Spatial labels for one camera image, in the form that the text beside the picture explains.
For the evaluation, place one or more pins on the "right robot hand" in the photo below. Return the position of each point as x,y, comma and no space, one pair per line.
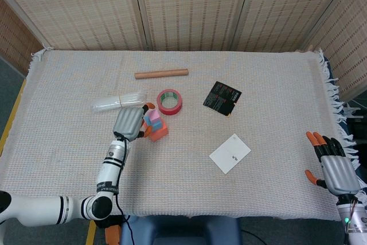
339,174

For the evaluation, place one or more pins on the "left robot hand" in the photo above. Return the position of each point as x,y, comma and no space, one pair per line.
129,121

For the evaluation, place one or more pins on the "pink small cube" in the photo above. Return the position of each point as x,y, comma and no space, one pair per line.
155,116

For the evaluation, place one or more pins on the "blue foam cube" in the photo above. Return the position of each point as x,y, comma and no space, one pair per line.
157,126

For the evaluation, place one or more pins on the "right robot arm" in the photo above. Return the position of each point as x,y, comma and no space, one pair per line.
357,222

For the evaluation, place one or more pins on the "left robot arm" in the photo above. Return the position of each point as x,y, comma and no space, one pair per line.
110,164

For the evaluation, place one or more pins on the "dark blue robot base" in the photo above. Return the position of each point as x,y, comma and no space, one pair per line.
180,230

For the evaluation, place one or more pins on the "orange foam cube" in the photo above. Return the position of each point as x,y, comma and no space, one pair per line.
160,134

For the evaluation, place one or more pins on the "bundle of clear straws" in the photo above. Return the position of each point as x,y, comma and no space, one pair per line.
114,101

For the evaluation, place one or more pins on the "red tape roll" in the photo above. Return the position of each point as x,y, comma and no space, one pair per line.
169,111

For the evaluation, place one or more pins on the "black box beside table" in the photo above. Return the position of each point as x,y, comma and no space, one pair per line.
359,126

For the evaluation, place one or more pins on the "wooden rod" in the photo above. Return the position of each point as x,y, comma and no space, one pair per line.
160,74

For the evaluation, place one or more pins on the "black printed card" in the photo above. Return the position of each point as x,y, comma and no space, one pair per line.
220,98

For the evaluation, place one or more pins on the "white woven tablecloth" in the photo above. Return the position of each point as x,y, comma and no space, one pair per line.
200,193

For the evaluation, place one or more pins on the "white paper card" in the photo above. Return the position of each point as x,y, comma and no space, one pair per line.
229,153

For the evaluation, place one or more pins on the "orange box under table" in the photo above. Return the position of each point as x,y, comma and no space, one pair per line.
112,235

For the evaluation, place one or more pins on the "bamboo folding screen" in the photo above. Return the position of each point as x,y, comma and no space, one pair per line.
186,7

